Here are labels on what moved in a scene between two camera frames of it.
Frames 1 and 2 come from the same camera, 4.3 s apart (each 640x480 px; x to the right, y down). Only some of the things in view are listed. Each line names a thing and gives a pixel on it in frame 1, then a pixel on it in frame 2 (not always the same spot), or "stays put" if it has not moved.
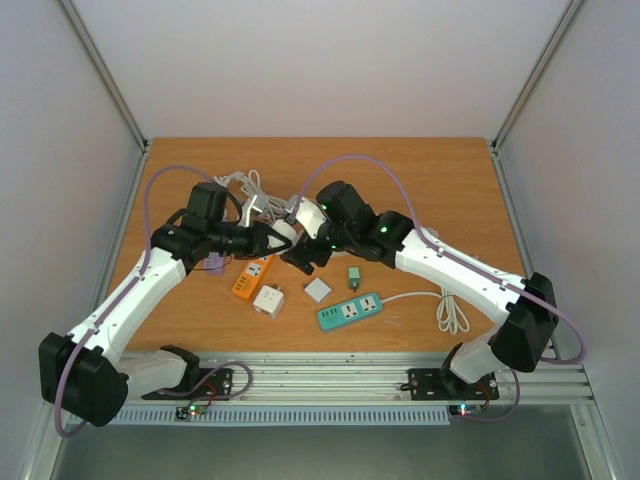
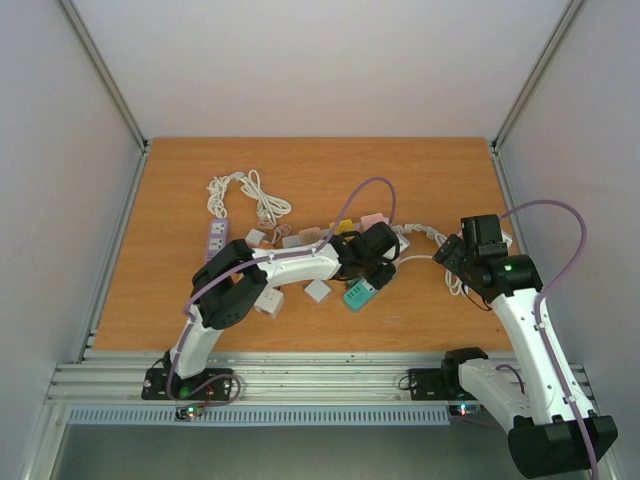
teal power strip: [349, 310] -> [358, 296]
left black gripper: [259, 241] -> [380, 282]
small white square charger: [318, 289] stays put
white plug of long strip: [286, 230] -> [506, 238]
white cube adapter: [269, 300] stays put
